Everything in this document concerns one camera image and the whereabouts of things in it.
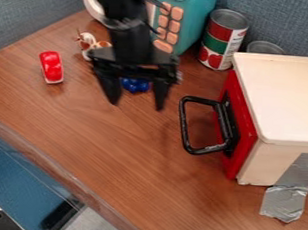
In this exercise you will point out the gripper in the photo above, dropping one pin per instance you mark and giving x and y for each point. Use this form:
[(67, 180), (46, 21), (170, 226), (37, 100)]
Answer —
[(134, 53)]

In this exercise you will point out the drawer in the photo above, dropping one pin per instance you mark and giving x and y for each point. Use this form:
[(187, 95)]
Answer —
[(232, 123)]

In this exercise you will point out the blue toy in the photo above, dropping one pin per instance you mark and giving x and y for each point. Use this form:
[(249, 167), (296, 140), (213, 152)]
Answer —
[(134, 84)]

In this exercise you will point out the toy microwave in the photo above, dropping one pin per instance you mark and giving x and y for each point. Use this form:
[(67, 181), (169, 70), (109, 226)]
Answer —
[(178, 17)]

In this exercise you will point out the red toy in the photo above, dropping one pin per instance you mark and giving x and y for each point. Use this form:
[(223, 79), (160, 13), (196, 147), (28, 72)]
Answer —
[(52, 66)]

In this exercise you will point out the red and green can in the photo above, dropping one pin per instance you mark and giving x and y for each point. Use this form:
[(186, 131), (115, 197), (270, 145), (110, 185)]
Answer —
[(221, 38)]

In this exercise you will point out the silver can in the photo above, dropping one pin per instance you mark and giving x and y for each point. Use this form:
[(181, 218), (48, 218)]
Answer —
[(264, 48)]

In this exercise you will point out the cabinet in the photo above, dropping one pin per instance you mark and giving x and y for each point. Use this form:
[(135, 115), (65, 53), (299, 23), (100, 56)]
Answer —
[(282, 113)]

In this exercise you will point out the grey tape strip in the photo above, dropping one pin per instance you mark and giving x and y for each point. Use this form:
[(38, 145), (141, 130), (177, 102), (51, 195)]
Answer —
[(291, 188)]

